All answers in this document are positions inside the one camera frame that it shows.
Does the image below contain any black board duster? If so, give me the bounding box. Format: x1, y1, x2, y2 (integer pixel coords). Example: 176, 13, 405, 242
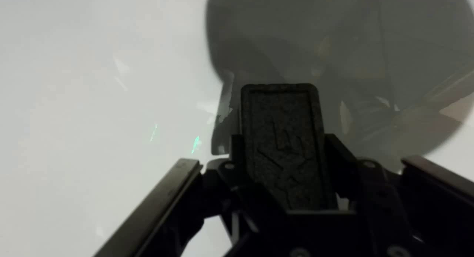
240, 83, 338, 211

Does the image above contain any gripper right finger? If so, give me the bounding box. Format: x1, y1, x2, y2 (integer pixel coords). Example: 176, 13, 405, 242
325, 134, 474, 257

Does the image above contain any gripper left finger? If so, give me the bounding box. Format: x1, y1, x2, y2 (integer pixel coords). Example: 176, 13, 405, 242
93, 135, 288, 257

